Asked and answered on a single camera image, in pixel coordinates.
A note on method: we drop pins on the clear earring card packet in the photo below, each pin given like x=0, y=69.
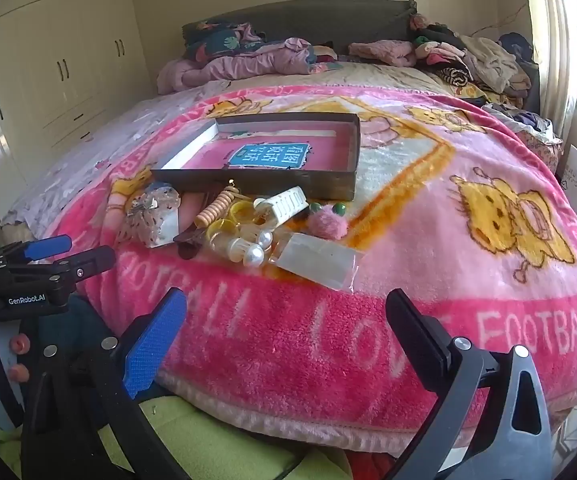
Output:
x=318, y=260

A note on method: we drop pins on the cream curtain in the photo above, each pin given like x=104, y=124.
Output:
x=548, y=35

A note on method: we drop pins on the pink printed cartoon blanket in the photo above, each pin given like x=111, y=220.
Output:
x=278, y=320

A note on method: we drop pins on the brown claw hair clip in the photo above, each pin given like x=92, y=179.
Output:
x=188, y=240

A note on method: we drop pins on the pink fuzzy garment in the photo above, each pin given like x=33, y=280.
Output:
x=383, y=50

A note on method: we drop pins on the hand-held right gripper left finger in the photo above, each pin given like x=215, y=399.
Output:
x=153, y=345

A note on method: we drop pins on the clear bag of yellow bangles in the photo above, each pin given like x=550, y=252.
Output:
x=218, y=232

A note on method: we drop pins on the beige patterned bed sheet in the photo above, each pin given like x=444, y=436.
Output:
x=378, y=77

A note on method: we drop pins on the pink sheer bow hair clip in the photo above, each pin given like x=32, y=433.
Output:
x=151, y=215

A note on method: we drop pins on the lilac bed sheet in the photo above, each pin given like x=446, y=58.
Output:
x=93, y=150

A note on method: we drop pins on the pink crumpled quilt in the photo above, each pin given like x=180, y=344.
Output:
x=248, y=65

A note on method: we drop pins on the white claw hair clip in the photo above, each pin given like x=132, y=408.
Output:
x=283, y=205

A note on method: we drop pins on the dark floral pillow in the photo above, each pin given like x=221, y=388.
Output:
x=213, y=40

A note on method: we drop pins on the cream wardrobe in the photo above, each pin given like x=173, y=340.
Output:
x=68, y=60

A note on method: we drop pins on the brown cardboard box pink inside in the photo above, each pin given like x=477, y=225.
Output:
x=273, y=185

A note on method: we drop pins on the green fleece garment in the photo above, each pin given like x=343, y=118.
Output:
x=218, y=440

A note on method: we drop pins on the red cloth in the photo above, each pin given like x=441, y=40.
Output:
x=373, y=467

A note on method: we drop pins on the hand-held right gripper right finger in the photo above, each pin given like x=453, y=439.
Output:
x=418, y=330

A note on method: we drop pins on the dark teal cloth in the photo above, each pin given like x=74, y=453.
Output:
x=88, y=320

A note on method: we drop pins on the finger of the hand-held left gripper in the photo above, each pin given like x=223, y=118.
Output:
x=46, y=247
x=88, y=260

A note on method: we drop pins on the pink pompom green bead tie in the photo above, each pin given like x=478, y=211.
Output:
x=326, y=226

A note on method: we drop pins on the pile of mixed clothes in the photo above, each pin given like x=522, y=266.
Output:
x=488, y=60

